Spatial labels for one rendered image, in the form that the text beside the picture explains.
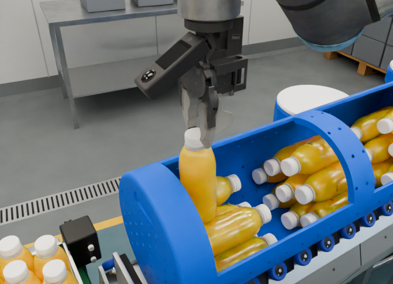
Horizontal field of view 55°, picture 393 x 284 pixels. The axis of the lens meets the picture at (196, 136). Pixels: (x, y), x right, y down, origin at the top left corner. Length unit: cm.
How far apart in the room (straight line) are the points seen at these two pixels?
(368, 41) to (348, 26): 395
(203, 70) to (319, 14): 17
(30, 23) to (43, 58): 35
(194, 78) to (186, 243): 26
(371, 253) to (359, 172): 34
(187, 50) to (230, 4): 9
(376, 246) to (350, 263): 11
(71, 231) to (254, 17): 401
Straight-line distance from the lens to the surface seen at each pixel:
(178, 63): 54
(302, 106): 136
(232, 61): 58
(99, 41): 402
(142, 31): 411
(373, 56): 446
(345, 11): 52
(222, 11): 53
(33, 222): 251
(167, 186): 65
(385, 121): 108
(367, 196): 88
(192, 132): 64
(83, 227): 93
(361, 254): 110
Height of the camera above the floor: 165
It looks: 32 degrees down
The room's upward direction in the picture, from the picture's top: straight up
